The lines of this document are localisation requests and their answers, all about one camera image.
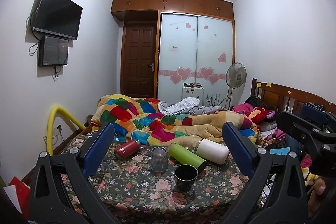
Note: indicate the person's hand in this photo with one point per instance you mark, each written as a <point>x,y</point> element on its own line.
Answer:
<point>316,197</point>

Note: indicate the pink clothing pile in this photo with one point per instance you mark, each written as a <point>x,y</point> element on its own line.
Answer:
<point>245,109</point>

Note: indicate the white thermos bottle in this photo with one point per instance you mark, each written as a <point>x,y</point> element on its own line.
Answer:
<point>212,151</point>

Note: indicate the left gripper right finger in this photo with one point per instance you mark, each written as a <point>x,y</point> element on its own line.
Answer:
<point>275,191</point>

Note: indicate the grey white crumpled sheet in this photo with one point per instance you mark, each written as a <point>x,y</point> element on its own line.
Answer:
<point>189,105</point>

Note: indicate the brown overhead cabinets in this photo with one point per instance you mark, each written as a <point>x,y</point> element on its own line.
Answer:
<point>127,10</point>

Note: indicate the yellow foam tube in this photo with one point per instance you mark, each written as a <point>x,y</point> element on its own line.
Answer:
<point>62,127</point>

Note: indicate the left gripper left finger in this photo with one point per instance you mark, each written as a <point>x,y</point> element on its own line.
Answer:
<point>49,201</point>

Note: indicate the dark green cup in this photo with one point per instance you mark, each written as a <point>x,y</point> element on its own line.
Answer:
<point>185,176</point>

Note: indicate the standing electric fan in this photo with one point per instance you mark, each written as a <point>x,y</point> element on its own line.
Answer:
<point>235,77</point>

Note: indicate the dry twig decoration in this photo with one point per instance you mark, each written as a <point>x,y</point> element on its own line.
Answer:
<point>214,99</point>

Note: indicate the lime green bottle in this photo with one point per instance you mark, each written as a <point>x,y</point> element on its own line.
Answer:
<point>184,156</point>

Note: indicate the colourful patchwork blanket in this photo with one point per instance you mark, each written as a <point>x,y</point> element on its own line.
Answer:
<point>140,119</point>

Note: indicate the white small cabinet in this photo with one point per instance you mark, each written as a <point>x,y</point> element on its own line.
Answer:
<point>193,90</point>

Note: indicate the floral table cloth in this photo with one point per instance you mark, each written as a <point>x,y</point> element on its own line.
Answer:
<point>134,194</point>

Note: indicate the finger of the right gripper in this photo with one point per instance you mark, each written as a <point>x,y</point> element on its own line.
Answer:
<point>313,139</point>
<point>314,114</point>

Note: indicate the black wall television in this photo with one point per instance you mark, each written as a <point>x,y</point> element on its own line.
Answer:
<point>59,18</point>

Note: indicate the red plush toy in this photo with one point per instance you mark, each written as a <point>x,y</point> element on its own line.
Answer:
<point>260,114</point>

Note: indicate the red thermos bottle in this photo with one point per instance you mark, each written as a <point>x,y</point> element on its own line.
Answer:
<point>127,149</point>

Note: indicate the small black wall monitor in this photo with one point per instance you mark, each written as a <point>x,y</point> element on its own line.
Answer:
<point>52,52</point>

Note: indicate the brown wooden door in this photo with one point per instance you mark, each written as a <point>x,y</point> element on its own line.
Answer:
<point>137,59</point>

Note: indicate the white sliding wardrobe doors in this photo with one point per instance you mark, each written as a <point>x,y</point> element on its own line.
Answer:
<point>194,49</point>

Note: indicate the wooden bed headboard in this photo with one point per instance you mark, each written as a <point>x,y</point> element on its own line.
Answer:
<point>287,99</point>

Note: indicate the clear glass cup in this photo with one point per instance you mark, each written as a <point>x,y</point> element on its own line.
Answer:
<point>159,160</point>

